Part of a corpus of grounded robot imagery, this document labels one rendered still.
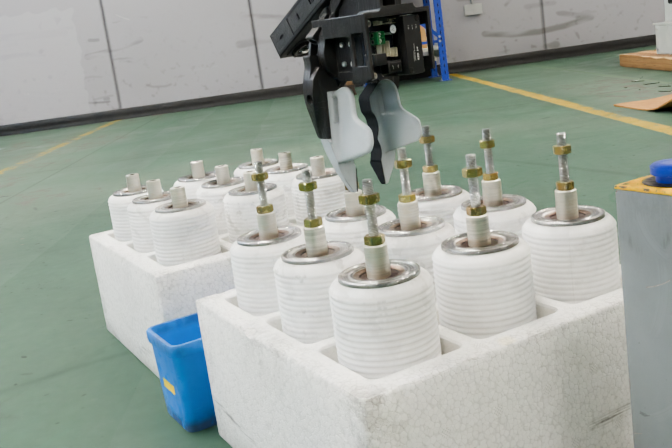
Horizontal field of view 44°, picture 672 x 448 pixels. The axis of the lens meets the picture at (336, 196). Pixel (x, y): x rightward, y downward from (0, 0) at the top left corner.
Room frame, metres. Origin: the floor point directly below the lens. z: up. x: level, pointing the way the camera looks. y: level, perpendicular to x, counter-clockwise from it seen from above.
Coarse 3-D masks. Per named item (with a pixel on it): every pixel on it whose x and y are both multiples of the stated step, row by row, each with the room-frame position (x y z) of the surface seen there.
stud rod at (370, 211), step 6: (366, 180) 0.72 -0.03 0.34; (366, 186) 0.72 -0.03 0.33; (372, 186) 0.73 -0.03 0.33; (366, 192) 0.72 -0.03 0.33; (372, 192) 0.72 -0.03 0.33; (372, 204) 0.72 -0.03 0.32; (366, 210) 0.72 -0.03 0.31; (372, 210) 0.72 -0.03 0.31; (366, 216) 0.73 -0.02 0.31; (372, 216) 0.72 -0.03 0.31; (372, 222) 0.72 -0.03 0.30; (372, 228) 0.72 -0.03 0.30; (378, 228) 0.73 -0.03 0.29; (372, 234) 0.72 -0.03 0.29; (378, 234) 0.72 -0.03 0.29
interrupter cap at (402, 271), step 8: (360, 264) 0.76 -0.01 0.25; (392, 264) 0.75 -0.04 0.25; (400, 264) 0.74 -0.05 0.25; (408, 264) 0.74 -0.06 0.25; (416, 264) 0.73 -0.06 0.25; (344, 272) 0.74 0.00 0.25; (352, 272) 0.74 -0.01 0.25; (360, 272) 0.74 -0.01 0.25; (392, 272) 0.73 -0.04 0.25; (400, 272) 0.72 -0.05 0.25; (408, 272) 0.72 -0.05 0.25; (416, 272) 0.71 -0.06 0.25; (344, 280) 0.71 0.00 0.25; (352, 280) 0.71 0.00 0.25; (360, 280) 0.71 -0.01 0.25; (368, 280) 0.71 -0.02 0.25; (376, 280) 0.70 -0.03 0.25; (384, 280) 0.70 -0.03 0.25; (392, 280) 0.69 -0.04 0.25; (400, 280) 0.69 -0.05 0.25; (408, 280) 0.70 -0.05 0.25; (360, 288) 0.69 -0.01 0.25; (368, 288) 0.69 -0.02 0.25
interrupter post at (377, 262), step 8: (368, 248) 0.72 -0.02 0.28; (376, 248) 0.72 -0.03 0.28; (384, 248) 0.72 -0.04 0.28; (368, 256) 0.72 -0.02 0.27; (376, 256) 0.72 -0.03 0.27; (384, 256) 0.72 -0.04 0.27; (368, 264) 0.72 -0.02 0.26; (376, 264) 0.72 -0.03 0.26; (384, 264) 0.72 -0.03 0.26; (368, 272) 0.72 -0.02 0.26; (376, 272) 0.72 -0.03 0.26; (384, 272) 0.72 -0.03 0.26
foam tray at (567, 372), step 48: (240, 336) 0.85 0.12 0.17; (288, 336) 0.80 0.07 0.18; (528, 336) 0.71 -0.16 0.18; (576, 336) 0.74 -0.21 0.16; (624, 336) 0.77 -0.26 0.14; (240, 384) 0.87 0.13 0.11; (288, 384) 0.75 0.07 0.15; (336, 384) 0.66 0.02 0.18; (384, 384) 0.65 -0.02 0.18; (432, 384) 0.66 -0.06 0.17; (480, 384) 0.68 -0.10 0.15; (528, 384) 0.71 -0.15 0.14; (576, 384) 0.73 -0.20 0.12; (624, 384) 0.76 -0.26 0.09; (240, 432) 0.89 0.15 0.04; (288, 432) 0.77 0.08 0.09; (336, 432) 0.67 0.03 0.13; (384, 432) 0.63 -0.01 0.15; (432, 432) 0.65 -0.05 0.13; (480, 432) 0.68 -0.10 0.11; (528, 432) 0.70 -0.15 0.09; (576, 432) 0.73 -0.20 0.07; (624, 432) 0.76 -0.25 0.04
